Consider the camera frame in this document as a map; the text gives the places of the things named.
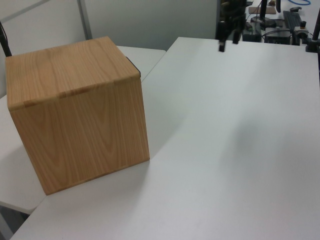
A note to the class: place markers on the black electronics box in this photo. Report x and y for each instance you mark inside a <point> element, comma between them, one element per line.
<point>277,35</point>

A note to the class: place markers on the black monitor stand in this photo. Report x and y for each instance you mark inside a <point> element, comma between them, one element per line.
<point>262,17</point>

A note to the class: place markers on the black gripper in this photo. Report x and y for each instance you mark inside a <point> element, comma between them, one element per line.
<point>233,15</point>

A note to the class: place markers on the wooden drawer cabinet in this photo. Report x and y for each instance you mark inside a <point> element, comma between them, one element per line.
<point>75,120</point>

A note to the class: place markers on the black keyboard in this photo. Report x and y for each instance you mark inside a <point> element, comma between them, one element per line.
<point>292,19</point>

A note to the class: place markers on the emergency stop button box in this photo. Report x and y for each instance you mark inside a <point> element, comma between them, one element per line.
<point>301,29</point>

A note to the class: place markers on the black computer mouse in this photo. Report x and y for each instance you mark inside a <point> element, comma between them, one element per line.
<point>295,9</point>

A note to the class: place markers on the black device with green part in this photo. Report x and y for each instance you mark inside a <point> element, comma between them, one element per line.
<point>252,31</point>

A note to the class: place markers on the black clamped camera pole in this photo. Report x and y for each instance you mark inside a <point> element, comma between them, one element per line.
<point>315,32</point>

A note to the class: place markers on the black tripod pole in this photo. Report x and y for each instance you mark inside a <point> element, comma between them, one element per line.
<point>5,40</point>

